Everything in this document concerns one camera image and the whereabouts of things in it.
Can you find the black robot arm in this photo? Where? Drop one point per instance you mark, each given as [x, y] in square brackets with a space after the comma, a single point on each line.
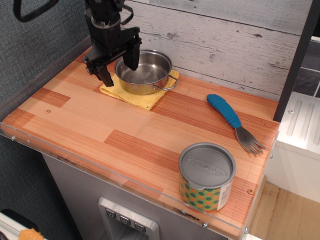
[108, 11]

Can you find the small stainless steel pot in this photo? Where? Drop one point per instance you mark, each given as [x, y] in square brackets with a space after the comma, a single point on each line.
[152, 75]

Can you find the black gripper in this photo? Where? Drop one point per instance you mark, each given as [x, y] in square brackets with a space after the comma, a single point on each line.
[108, 43]

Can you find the clear acrylic edge guard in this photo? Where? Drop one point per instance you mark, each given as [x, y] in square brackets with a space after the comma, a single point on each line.
[154, 178]

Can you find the yellow folded towel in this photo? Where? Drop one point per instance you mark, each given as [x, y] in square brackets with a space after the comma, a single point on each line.
[145, 102]

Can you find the blue handled metal fork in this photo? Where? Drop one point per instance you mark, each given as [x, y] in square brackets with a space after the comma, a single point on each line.
[248, 142]

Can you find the patterned can with grey lid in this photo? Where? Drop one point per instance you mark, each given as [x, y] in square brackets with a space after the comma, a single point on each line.
[206, 173]

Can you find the dark right frame post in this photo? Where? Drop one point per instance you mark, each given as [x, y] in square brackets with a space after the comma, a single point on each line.
[297, 61]

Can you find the grey toy fridge cabinet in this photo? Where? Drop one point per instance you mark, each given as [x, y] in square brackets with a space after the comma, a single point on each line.
[104, 211]

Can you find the orange object at corner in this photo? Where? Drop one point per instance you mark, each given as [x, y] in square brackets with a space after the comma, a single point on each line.
[30, 234]

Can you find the white toy sink unit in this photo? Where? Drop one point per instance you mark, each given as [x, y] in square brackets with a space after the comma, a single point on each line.
[294, 162]

